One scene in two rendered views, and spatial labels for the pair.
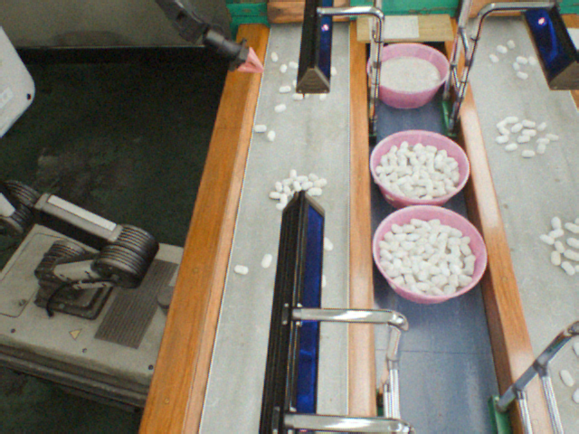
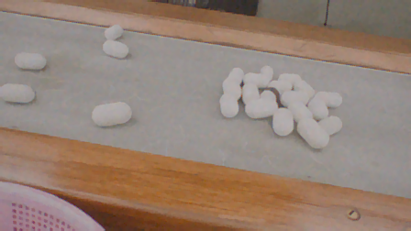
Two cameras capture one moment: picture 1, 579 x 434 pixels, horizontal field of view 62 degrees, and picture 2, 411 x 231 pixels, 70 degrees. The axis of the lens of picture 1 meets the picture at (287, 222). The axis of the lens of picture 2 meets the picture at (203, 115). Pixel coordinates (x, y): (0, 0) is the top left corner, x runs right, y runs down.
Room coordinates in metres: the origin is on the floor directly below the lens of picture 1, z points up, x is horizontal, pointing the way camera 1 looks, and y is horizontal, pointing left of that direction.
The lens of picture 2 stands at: (0.74, -0.33, 0.93)
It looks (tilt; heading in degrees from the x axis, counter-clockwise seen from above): 35 degrees down; 83
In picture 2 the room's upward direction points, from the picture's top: 7 degrees clockwise
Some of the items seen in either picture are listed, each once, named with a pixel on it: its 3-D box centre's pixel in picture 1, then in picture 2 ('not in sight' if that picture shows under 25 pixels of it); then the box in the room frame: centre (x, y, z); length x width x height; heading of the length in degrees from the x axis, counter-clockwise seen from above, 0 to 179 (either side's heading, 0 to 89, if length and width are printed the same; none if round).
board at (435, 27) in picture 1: (403, 28); not in sight; (1.53, -0.50, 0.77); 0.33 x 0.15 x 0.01; 79
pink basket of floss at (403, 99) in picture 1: (406, 78); not in sight; (1.32, -0.46, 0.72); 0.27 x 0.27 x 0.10
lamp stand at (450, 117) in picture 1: (489, 63); not in sight; (1.11, -0.62, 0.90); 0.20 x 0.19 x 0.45; 169
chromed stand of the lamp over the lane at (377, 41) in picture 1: (346, 66); not in sight; (1.18, -0.23, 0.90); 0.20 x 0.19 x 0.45; 169
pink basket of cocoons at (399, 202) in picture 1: (416, 174); not in sight; (0.89, -0.38, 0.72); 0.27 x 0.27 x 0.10
